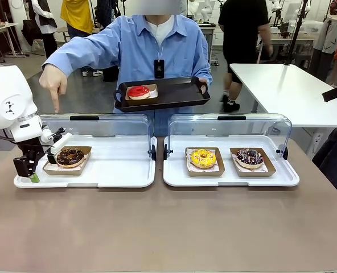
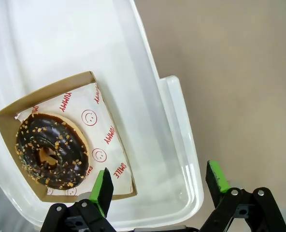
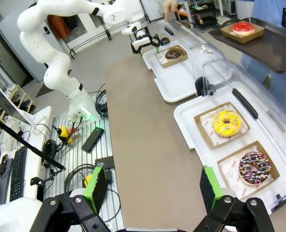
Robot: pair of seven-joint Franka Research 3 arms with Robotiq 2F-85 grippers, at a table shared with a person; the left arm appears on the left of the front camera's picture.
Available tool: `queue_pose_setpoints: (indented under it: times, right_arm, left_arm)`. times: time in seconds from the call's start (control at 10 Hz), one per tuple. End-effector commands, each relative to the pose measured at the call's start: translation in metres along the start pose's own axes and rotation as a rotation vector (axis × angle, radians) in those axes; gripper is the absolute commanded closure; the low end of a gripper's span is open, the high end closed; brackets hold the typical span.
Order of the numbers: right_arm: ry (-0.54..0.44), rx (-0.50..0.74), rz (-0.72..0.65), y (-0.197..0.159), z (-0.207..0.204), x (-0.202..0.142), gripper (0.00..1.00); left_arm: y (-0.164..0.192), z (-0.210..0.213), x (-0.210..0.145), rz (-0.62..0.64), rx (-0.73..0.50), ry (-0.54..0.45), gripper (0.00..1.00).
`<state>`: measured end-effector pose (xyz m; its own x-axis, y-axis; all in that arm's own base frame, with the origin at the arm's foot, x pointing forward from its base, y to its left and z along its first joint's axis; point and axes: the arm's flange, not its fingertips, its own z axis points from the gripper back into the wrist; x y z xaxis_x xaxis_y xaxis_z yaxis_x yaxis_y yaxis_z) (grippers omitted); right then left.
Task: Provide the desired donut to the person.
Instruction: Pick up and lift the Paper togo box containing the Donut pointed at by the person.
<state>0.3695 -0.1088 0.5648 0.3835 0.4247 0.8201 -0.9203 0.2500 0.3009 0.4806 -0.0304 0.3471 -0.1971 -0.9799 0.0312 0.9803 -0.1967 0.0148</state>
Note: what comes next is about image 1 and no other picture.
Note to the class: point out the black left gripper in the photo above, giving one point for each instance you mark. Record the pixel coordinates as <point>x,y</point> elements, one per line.
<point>33,149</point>

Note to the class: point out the red glazed donut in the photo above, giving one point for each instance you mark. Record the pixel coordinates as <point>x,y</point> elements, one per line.
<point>134,94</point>

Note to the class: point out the brown paper donut tray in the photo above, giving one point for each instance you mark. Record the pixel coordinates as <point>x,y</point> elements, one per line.
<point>71,170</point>
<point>220,166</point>
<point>141,101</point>
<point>271,169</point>

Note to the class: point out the black serving tray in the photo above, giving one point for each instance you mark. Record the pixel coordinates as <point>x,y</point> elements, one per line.
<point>180,95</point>

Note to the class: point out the person's right forearm blue sleeve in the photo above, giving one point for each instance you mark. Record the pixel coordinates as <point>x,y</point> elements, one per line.
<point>74,52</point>

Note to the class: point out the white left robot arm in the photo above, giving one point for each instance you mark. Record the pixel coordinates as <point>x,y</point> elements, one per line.
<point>3,94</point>

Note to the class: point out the person's left forearm blue sleeve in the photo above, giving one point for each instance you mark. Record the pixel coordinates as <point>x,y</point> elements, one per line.
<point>204,68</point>

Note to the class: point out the chocolate glazed donut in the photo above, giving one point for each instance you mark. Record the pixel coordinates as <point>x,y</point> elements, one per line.
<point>69,160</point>

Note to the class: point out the person in dark jeans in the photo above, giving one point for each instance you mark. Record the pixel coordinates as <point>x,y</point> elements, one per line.
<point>336,162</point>

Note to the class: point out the purple sprinkled donut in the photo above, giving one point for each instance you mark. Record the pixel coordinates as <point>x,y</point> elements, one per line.
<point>244,162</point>

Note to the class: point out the person in black clothes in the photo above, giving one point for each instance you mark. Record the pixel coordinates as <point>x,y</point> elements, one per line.
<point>242,28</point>

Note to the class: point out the person torso in blue shirt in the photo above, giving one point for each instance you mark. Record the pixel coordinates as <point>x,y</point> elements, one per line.
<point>134,48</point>

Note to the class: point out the person in yellow shirt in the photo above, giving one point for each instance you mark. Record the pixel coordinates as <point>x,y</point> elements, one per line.
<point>77,14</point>

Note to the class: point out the yellow sprinkled donut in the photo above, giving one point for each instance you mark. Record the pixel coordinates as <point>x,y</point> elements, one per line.
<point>197,162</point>

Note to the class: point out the person's right hand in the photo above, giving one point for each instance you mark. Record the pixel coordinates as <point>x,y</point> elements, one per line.
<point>53,82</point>

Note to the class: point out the person's left hand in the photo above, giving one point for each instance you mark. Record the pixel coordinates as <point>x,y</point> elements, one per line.
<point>203,85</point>

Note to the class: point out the white table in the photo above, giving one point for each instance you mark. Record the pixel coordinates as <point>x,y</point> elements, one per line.
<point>285,91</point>

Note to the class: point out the mannequin in orange white clothes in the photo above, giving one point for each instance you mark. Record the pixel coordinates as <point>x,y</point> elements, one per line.
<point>328,37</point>

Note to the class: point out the black tripod pole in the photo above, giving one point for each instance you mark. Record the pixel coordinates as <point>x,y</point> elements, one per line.
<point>296,31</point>

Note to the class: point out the white display case base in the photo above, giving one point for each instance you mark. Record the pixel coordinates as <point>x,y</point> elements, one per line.
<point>123,176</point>
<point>228,180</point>

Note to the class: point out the clear display case lid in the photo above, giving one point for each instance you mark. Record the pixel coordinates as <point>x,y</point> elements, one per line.
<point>256,126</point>
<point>123,125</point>

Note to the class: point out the white background desk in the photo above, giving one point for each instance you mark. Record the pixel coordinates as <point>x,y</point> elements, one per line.
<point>3,27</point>

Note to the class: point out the black name badge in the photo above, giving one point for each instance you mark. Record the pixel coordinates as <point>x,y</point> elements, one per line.
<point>159,68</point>

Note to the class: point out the dark plaid hanging garment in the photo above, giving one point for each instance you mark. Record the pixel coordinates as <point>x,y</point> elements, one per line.
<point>107,12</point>

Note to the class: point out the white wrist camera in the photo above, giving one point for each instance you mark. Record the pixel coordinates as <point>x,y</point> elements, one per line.
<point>61,142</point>

